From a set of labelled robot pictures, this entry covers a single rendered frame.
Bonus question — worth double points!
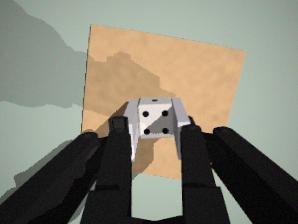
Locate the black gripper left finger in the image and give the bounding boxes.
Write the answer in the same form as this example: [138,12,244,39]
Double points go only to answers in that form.
[0,99,139,224]

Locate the tan mottled mat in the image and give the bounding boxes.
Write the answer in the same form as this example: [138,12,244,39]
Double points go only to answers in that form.
[82,24,246,180]

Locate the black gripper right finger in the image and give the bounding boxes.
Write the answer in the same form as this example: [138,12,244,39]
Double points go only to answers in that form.
[171,97,298,224]

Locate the white die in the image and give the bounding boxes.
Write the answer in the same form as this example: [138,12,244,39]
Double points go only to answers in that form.
[137,97,174,139]

